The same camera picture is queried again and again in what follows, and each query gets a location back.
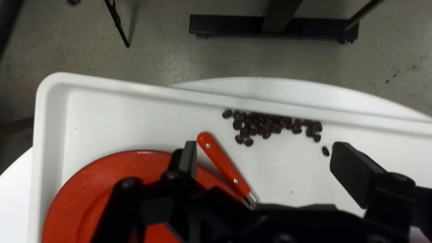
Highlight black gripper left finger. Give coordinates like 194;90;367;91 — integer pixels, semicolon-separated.
166;140;200;181

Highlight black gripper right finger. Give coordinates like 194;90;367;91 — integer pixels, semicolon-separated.
329;141;417;221

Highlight red handled metal spoon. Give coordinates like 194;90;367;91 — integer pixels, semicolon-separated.
196;132;259;208

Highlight white plastic tray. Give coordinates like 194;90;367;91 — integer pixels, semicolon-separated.
25;72;432;243

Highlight loose scattered coffee beans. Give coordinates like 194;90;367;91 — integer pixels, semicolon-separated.
221;109;331;159

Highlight red plate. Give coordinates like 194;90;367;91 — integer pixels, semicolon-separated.
40;150;240;243

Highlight black tripod leg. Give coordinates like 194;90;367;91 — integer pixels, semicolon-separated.
104;0;132;49

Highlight black stand base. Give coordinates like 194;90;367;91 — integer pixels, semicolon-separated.
187;0;389;45

